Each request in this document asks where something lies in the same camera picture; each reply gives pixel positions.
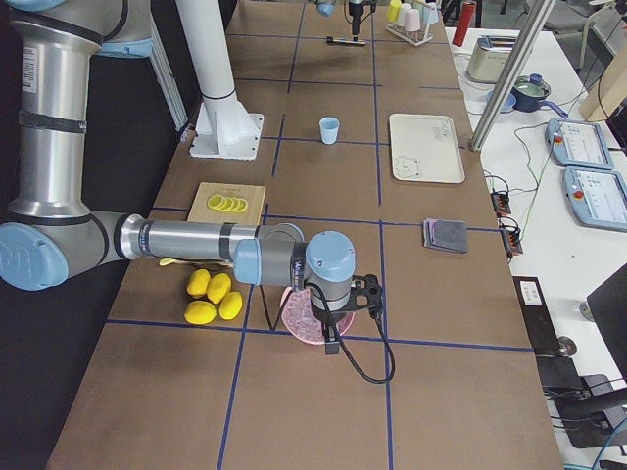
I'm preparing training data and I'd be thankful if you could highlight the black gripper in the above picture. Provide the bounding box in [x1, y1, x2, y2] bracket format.
[347, 0, 365, 41]
[310, 293, 353, 355]

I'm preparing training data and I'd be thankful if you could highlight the striped metal muddler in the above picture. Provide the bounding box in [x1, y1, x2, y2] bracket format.
[325, 36, 366, 47]

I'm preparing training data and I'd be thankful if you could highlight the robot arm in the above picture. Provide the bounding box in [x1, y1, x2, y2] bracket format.
[1, 1, 201, 469]
[313, 0, 377, 46]

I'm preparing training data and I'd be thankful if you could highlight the pink bowl with ice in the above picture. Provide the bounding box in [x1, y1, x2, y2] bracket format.
[280, 287, 324, 345]

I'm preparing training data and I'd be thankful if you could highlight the yellow cup on rack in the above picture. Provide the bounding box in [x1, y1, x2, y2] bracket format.
[386, 0, 402, 24]

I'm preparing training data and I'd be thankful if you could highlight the white cup on rack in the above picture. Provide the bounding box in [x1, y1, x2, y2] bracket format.
[395, 3, 412, 27]

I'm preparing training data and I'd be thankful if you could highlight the pink cup on rack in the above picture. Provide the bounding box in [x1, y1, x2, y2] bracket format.
[404, 9, 421, 34]

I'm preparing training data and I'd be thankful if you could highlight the light blue rack cup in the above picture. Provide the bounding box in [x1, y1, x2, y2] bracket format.
[421, 0, 439, 26]

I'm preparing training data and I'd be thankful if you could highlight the light blue plastic cup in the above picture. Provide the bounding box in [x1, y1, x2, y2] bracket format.
[318, 117, 340, 145]

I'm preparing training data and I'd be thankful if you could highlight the red cylinder container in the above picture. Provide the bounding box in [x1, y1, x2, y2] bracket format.
[452, 0, 476, 47]

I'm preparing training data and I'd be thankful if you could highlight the cream toaster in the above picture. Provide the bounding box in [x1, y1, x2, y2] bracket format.
[467, 35, 516, 84]

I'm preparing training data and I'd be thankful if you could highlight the cream bear serving tray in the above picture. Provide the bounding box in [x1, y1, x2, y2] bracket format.
[389, 114, 465, 184]

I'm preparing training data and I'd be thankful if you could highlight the whole yellow lemon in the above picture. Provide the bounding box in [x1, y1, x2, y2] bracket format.
[186, 268, 211, 299]

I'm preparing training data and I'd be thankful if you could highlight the grey folded cloth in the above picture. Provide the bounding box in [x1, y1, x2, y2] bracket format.
[423, 218, 468, 254]

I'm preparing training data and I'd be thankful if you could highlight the blue bowl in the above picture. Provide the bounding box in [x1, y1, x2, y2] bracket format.
[484, 89, 518, 116]

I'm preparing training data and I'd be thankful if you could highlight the lemon slice on board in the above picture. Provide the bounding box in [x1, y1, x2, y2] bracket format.
[207, 194, 225, 211]

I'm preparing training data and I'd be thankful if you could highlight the wooden cutting board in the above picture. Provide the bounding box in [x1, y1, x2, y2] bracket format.
[187, 182, 266, 225]

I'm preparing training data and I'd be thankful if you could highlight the black box with label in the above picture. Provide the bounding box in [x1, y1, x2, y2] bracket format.
[512, 276, 559, 356]

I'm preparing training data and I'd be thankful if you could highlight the blue teach pendant far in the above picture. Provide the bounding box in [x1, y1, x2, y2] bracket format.
[546, 118, 614, 170]

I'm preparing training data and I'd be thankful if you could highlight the blue teach pendant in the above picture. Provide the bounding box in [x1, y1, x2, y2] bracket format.
[562, 166, 626, 232]
[546, 118, 614, 170]

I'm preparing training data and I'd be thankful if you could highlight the wooden board leaning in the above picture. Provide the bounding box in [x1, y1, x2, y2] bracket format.
[579, 8, 626, 121]

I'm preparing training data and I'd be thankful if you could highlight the black monitor corner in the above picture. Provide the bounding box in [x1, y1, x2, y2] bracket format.
[586, 265, 627, 378]

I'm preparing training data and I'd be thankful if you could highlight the blue teach pendant near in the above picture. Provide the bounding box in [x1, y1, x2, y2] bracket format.
[562, 166, 626, 232]

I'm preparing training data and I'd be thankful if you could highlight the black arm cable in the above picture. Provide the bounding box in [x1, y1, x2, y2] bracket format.
[258, 281, 397, 385]

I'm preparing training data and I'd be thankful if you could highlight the white wire cup rack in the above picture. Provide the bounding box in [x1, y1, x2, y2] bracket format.
[385, 23, 433, 46]

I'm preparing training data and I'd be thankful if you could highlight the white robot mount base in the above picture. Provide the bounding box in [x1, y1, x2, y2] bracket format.
[176, 1, 264, 161]

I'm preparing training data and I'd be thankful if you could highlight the blue saucepan with handle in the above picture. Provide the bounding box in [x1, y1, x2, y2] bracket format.
[511, 73, 568, 118]

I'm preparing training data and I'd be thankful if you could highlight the aluminium frame post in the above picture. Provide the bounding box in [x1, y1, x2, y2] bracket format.
[469, 0, 555, 152]

